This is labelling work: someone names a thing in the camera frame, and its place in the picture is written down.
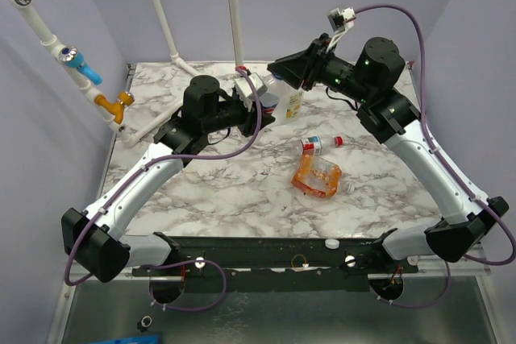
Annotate small bottle red label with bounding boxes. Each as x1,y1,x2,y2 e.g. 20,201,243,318
300,135,323,155

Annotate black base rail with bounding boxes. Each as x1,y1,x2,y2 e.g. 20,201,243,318
132,235,418,292

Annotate white PVC pipe frame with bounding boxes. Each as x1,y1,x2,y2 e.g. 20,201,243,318
8,0,257,147

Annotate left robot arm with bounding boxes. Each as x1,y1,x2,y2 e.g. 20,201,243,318
61,68,275,286

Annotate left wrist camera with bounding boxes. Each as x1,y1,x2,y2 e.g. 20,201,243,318
234,73,268,112

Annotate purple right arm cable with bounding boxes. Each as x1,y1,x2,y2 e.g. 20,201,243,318
354,4,516,309

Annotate red bottle cap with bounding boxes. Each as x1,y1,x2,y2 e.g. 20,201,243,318
333,136,343,147

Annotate blue object at edge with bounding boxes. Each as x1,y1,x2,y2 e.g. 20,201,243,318
90,334,161,344

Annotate yellow plastic faucet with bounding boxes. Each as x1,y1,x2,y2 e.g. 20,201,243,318
94,91,135,125

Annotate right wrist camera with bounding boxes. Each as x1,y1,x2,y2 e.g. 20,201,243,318
327,7,356,52

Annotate clear bottle blue label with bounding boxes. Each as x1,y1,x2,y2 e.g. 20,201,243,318
260,74,282,114

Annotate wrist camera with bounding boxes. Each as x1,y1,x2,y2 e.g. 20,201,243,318
234,73,268,112
327,7,356,52

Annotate white cap on table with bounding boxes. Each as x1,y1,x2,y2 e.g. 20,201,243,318
324,238,339,250

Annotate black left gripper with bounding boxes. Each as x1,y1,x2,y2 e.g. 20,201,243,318
204,93,276,138

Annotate clear bottle yellow label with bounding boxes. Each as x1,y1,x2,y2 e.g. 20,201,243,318
275,81,304,124

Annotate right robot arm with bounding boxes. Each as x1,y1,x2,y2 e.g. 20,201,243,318
267,33,509,273

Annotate crushed bottle orange label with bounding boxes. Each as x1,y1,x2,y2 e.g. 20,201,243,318
291,155,342,198

